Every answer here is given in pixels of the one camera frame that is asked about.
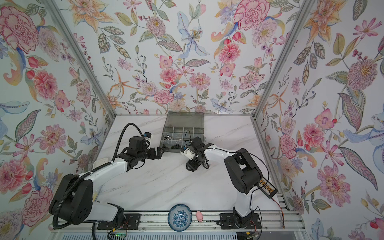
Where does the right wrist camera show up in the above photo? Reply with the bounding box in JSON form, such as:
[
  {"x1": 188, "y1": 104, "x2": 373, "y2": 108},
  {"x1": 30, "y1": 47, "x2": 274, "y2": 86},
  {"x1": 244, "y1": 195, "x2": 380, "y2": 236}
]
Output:
[{"x1": 181, "y1": 148, "x2": 196, "y2": 160}]

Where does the grey plastic organizer box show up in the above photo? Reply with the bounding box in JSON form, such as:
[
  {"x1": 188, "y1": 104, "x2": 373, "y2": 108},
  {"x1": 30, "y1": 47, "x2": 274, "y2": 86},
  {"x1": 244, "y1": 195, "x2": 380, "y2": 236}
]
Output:
[{"x1": 160, "y1": 112, "x2": 206, "y2": 153}]

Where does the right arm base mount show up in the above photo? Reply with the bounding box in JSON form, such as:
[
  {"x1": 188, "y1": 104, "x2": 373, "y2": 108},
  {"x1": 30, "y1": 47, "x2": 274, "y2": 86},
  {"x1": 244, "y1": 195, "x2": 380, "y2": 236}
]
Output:
[{"x1": 219, "y1": 210, "x2": 262, "y2": 230}]

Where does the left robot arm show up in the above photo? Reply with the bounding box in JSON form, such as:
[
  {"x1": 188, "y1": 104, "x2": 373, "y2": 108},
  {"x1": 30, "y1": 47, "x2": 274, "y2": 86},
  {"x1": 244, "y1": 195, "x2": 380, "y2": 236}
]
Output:
[{"x1": 49, "y1": 136, "x2": 165, "y2": 230}]

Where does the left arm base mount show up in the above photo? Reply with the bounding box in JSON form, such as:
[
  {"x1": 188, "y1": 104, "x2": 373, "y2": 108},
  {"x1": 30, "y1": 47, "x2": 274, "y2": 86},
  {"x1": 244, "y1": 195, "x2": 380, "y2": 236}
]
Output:
[{"x1": 97, "y1": 204, "x2": 141, "y2": 231}]

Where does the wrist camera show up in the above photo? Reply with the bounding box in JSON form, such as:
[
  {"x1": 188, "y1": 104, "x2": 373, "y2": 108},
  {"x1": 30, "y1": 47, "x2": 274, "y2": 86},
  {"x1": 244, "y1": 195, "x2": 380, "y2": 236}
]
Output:
[
  {"x1": 143, "y1": 132, "x2": 152, "y2": 142},
  {"x1": 181, "y1": 148, "x2": 196, "y2": 160}
]

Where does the blue yellow calculator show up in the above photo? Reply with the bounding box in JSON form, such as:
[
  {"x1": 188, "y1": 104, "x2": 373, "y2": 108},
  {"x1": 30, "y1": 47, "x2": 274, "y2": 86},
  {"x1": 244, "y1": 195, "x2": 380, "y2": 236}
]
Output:
[{"x1": 92, "y1": 186, "x2": 103, "y2": 203}]

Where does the orange black striped tool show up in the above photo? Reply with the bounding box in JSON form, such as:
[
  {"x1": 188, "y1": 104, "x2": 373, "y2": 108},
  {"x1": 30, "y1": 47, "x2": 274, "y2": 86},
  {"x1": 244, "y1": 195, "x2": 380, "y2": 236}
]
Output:
[{"x1": 258, "y1": 177, "x2": 278, "y2": 199}]

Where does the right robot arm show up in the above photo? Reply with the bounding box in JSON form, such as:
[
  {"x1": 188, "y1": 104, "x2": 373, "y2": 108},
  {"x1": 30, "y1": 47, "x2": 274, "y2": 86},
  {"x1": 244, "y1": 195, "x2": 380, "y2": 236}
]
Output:
[{"x1": 180, "y1": 137, "x2": 263, "y2": 218}]

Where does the aluminium rail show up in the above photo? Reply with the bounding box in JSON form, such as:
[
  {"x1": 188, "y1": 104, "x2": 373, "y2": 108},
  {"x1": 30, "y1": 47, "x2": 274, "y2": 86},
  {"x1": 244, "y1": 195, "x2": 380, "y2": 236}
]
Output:
[{"x1": 51, "y1": 211, "x2": 305, "y2": 234}]

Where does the pink toy pig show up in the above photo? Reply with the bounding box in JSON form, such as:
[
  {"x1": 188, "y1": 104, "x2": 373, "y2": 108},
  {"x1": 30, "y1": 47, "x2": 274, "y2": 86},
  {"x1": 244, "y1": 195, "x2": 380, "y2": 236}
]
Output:
[{"x1": 196, "y1": 211, "x2": 204, "y2": 223}]

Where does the white square clock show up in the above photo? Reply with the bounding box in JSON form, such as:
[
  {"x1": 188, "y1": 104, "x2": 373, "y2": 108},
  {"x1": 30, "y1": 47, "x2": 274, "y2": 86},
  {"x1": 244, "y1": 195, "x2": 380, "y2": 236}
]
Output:
[{"x1": 92, "y1": 158, "x2": 110, "y2": 169}]

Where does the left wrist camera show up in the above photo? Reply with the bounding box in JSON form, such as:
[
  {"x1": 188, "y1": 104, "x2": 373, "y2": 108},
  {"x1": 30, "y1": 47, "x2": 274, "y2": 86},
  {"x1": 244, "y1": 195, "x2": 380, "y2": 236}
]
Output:
[{"x1": 143, "y1": 132, "x2": 152, "y2": 142}]

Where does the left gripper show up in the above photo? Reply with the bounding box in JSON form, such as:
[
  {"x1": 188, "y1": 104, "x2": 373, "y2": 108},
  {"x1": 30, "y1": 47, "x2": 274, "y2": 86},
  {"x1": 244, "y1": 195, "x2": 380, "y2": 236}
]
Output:
[{"x1": 136, "y1": 145, "x2": 165, "y2": 162}]

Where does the blue patterned ceramic plate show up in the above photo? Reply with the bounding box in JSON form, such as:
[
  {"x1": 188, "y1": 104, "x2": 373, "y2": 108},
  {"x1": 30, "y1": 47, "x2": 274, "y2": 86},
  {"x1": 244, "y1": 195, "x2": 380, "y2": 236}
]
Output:
[{"x1": 167, "y1": 204, "x2": 193, "y2": 232}]

